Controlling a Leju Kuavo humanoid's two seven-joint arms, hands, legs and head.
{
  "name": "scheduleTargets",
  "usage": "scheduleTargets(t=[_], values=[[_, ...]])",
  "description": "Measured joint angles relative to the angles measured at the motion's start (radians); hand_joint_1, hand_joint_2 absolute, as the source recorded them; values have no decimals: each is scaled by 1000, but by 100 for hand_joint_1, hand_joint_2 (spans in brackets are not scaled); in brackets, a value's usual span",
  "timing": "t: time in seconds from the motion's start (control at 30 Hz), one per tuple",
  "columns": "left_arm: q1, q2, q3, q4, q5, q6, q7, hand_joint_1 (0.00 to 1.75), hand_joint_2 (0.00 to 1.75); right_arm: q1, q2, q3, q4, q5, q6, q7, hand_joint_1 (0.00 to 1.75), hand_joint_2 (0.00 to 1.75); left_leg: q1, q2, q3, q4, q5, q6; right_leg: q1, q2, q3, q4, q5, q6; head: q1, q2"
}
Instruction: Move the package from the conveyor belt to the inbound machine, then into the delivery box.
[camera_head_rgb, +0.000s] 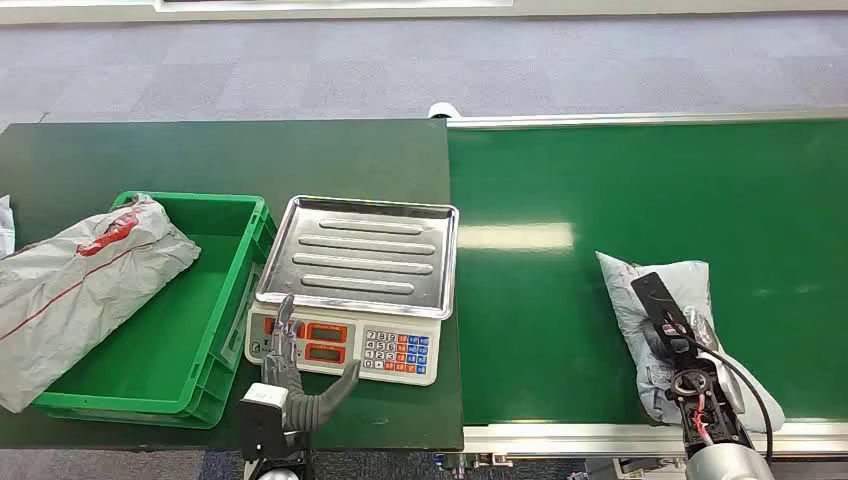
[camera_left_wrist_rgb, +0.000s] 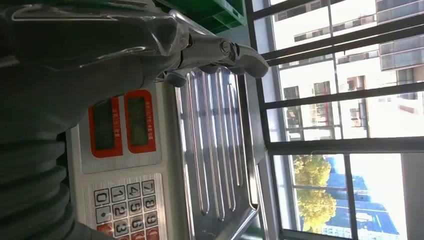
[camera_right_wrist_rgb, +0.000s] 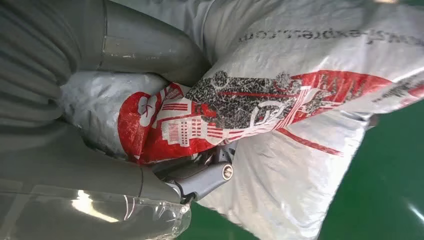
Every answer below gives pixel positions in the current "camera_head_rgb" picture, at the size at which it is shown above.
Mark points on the small blue-grey padded package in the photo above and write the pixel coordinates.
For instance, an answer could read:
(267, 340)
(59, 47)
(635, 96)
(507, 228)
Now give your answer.
(619, 285)

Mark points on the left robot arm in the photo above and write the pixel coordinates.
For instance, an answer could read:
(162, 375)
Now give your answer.
(306, 414)

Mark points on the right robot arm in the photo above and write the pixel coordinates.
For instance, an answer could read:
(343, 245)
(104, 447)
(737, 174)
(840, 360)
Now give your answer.
(729, 467)

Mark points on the green conveyor belt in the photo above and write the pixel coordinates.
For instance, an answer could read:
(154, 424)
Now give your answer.
(563, 185)

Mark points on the white electronic scale body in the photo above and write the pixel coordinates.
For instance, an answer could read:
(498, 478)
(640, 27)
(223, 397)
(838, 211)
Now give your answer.
(397, 351)

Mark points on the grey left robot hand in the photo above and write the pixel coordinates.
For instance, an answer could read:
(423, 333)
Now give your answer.
(281, 358)

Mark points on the green plastic crate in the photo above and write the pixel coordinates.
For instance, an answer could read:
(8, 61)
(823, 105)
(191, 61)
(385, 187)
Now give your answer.
(166, 344)

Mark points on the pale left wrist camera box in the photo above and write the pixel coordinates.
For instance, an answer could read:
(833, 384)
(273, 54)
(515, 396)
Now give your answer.
(262, 411)

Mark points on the white conveyor end roller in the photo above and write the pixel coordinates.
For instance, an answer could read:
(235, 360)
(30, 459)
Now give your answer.
(442, 110)

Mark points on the large grey package red print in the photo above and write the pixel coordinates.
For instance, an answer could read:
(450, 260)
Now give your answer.
(79, 291)

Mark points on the steel scale tray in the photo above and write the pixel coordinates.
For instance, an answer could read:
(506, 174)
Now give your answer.
(361, 258)

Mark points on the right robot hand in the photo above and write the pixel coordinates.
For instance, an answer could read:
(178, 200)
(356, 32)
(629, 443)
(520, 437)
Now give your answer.
(656, 298)

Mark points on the white plastic bag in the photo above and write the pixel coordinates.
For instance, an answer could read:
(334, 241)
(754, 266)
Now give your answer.
(5, 228)

